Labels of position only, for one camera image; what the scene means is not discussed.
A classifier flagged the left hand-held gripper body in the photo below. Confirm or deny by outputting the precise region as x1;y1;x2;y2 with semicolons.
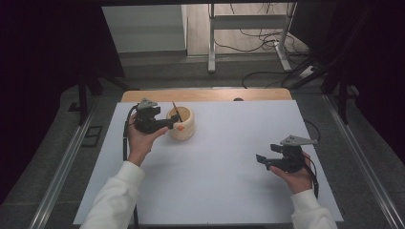
133;97;162;135

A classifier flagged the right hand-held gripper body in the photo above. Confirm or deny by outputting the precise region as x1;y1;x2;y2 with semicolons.
270;135;319;174

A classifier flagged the cream cup with orange mark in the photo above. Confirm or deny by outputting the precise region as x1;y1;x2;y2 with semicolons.
166;105;196;141

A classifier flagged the person's left hand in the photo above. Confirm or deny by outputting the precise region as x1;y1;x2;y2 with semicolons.
127;112;169;167

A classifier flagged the person's right hand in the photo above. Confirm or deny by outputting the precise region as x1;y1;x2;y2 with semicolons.
269;152;315;196

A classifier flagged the white table cover sheet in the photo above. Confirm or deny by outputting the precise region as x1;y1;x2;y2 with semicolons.
73;99;344;226

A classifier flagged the black metal stand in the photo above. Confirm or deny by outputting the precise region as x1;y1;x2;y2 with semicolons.
336;71;352;125
76;71;104;126

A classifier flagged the white power strip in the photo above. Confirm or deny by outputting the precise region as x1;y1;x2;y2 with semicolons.
298;65;317;79

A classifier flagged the white cabinet panel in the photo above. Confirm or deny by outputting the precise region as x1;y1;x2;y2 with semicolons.
101;4;189;53

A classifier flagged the left hand-held gripper black cable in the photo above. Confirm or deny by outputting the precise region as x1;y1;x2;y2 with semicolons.
122;104;141;229

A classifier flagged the hand-held gripper black cable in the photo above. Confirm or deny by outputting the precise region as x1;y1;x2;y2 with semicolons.
302;155;320;200
122;104;141;229

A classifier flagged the right hand-held gripper black cable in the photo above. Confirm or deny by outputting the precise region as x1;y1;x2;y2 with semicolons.
302;155;320;200

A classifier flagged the black cable beside table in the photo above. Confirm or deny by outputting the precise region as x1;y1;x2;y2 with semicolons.
303;118;322;142

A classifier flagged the black rectangular floor frame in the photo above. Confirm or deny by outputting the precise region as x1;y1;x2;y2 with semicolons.
80;125;104;148

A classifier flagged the aluminium floor rail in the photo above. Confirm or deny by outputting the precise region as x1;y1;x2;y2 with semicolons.
28;104;97;229
322;94;405;229

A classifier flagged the white metal desk frame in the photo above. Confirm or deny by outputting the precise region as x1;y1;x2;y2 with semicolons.
207;3;298;74

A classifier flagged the tangle of black floor cables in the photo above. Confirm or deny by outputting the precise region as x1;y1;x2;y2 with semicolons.
208;3;311;90

